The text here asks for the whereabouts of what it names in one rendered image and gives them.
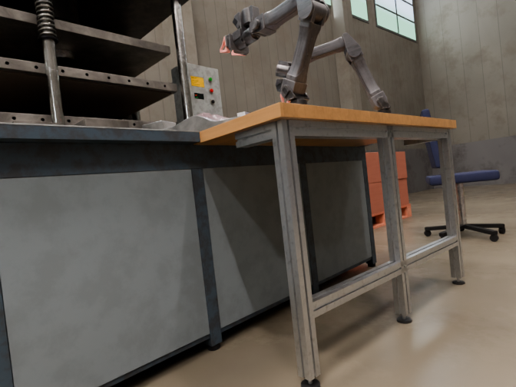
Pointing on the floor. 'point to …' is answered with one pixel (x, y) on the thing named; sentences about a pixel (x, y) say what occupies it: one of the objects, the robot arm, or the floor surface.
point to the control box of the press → (199, 90)
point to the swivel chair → (461, 192)
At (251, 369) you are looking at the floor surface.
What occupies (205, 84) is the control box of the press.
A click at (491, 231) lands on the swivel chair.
